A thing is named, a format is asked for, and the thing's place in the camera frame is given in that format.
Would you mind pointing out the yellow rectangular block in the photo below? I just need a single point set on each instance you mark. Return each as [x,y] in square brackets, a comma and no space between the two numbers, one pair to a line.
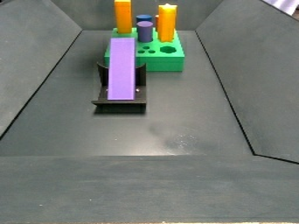
[123,10]

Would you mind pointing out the purple cylinder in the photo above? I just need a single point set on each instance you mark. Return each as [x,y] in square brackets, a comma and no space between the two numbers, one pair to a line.
[144,29]

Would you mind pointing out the purple arch block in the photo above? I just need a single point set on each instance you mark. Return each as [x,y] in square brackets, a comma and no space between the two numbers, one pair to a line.
[121,69]

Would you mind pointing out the dark blue cylinder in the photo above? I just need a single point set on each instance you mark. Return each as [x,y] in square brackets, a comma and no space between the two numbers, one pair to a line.
[143,17]

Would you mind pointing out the red rounded block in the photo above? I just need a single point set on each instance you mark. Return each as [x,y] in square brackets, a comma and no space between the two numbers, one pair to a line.
[156,23]

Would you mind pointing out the yellow star prism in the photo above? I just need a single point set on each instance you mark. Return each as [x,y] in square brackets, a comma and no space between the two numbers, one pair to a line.
[167,22]

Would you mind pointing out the black L-shaped fixture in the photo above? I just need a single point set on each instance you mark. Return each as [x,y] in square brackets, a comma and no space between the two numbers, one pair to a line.
[135,106]

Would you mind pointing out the green shape sorter base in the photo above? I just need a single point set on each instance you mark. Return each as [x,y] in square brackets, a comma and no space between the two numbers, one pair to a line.
[160,56]

